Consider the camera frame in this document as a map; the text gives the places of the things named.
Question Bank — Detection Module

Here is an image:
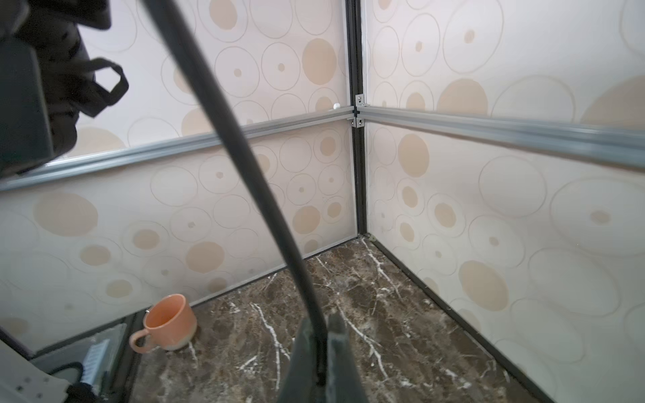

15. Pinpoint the silver aluminium rail back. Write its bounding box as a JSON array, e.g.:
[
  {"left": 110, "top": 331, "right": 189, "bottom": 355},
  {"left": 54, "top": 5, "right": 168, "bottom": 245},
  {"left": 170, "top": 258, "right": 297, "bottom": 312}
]
[{"left": 357, "top": 106, "right": 644, "bottom": 172}]

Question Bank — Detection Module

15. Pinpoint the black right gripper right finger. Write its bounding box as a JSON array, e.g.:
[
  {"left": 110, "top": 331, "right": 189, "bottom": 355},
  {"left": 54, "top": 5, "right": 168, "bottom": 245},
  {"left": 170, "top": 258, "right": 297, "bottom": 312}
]
[{"left": 325, "top": 312, "right": 368, "bottom": 403}]

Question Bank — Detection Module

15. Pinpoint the black corner frame post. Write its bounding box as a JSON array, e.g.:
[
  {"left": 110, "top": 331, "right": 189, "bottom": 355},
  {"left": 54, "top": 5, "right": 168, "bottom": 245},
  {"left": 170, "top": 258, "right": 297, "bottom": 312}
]
[{"left": 344, "top": 0, "right": 368, "bottom": 235}]

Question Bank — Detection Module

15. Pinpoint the orange ceramic mug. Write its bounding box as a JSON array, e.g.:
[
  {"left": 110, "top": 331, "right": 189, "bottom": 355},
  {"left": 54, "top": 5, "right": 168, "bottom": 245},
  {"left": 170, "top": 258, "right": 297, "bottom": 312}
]
[{"left": 129, "top": 294, "right": 198, "bottom": 354}]

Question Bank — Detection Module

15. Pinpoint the black green dryer cord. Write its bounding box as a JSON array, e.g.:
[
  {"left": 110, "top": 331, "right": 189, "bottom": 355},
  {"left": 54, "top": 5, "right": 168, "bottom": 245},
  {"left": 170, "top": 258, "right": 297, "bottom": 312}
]
[{"left": 138, "top": 0, "right": 331, "bottom": 386}]

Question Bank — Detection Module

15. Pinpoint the silver aluminium rail left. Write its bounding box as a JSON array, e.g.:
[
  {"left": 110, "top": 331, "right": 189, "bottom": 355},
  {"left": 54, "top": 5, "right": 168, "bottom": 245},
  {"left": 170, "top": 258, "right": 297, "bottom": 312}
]
[{"left": 1, "top": 106, "right": 354, "bottom": 192}]

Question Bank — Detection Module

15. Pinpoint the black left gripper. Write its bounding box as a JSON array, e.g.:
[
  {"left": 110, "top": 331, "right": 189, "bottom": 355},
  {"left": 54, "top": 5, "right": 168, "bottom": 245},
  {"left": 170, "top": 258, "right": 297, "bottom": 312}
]
[{"left": 17, "top": 1, "right": 129, "bottom": 159}]

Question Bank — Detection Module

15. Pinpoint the dark green hair dryer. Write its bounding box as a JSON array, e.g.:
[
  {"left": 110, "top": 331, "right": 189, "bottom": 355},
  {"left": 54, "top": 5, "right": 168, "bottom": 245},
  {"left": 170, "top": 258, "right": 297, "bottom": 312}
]
[{"left": 1, "top": 37, "right": 55, "bottom": 178}]

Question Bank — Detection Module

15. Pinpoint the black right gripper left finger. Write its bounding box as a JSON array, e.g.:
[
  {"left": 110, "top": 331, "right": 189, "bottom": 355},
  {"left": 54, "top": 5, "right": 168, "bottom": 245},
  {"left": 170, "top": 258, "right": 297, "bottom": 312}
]
[{"left": 276, "top": 317, "right": 323, "bottom": 403}]

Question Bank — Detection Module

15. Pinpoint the silver aluminium rail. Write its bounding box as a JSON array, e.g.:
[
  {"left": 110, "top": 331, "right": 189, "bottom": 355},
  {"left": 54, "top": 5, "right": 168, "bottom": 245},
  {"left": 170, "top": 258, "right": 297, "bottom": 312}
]
[
  {"left": 1, "top": 106, "right": 354, "bottom": 192},
  {"left": 357, "top": 106, "right": 644, "bottom": 172}
]

